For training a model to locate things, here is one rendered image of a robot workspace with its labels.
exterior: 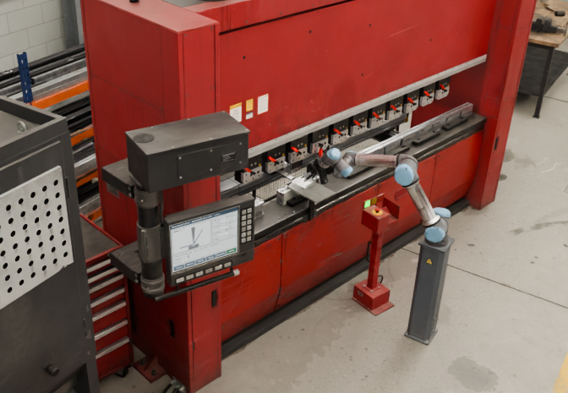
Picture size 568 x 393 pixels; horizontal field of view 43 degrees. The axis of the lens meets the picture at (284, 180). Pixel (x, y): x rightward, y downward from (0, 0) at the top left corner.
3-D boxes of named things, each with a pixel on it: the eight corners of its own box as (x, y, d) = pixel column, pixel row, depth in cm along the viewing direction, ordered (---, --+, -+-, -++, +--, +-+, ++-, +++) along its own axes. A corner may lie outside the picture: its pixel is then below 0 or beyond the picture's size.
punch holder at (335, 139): (332, 145, 486) (334, 123, 478) (323, 141, 491) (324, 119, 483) (347, 139, 496) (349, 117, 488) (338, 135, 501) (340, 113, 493)
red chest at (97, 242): (65, 420, 425) (44, 283, 376) (24, 373, 456) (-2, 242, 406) (137, 378, 456) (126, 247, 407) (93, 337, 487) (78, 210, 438)
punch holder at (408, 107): (405, 114, 536) (407, 93, 528) (395, 110, 541) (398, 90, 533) (417, 108, 546) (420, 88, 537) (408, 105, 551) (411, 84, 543)
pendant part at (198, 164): (154, 314, 343) (144, 155, 301) (134, 286, 361) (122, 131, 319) (248, 281, 367) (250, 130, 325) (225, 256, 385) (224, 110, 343)
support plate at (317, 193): (316, 203, 457) (316, 202, 456) (286, 188, 473) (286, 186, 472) (335, 193, 468) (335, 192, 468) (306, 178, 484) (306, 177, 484)
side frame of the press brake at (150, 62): (190, 396, 444) (177, 31, 331) (112, 327, 496) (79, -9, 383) (221, 376, 460) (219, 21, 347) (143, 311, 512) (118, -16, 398)
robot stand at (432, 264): (438, 330, 505) (455, 238, 467) (428, 346, 492) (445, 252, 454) (413, 321, 513) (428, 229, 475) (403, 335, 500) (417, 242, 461)
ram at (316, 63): (196, 180, 407) (193, 42, 367) (187, 174, 412) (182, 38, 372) (485, 61, 594) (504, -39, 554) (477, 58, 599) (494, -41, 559)
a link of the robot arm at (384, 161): (421, 150, 445) (344, 146, 463) (417, 158, 436) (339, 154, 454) (422, 167, 450) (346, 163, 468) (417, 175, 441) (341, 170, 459)
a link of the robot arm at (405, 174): (451, 229, 450) (412, 155, 436) (447, 242, 437) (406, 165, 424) (434, 234, 456) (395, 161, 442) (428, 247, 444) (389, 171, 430)
